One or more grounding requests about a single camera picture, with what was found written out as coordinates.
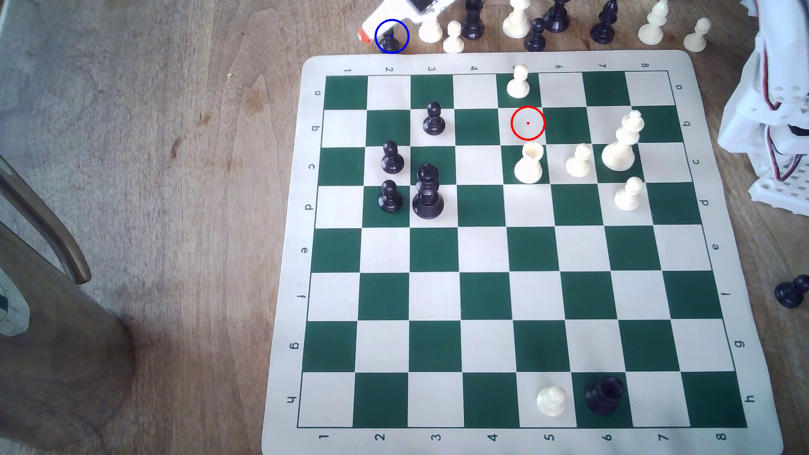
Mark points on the tall white king piece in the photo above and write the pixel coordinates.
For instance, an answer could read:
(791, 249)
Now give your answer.
(619, 151)

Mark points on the black knight piece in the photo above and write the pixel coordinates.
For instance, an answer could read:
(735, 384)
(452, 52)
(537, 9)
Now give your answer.
(473, 22)

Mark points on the white bishop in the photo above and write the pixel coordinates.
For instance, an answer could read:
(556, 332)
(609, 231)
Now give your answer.
(653, 26)

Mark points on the white rook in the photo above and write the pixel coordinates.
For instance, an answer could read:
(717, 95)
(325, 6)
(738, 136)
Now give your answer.
(432, 28)
(529, 167)

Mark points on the black pawn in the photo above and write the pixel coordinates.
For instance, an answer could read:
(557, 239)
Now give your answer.
(392, 43)
(792, 292)
(433, 120)
(536, 36)
(390, 199)
(392, 161)

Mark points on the black rook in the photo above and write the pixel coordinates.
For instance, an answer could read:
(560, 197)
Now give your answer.
(605, 395)

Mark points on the tall black king piece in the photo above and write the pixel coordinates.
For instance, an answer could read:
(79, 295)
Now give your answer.
(428, 196)

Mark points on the black bishop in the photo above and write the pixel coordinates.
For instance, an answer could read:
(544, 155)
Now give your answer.
(605, 25)

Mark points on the white green round object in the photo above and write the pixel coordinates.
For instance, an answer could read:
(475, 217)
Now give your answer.
(12, 313)

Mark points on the white pawn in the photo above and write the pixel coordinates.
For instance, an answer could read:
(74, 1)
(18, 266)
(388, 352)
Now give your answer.
(697, 36)
(519, 85)
(453, 39)
(552, 401)
(629, 197)
(578, 164)

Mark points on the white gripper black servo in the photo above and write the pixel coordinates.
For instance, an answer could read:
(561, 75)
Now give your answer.
(394, 16)

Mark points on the brown wooden chair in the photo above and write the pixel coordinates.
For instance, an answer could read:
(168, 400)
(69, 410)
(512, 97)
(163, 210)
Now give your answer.
(63, 354)

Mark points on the green white chess mat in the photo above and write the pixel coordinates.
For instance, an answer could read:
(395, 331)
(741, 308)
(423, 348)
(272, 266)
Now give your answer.
(480, 297)

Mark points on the white gridded base plate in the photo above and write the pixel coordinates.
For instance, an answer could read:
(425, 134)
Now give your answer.
(777, 189)

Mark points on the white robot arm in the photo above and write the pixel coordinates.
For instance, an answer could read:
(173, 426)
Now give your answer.
(746, 120)

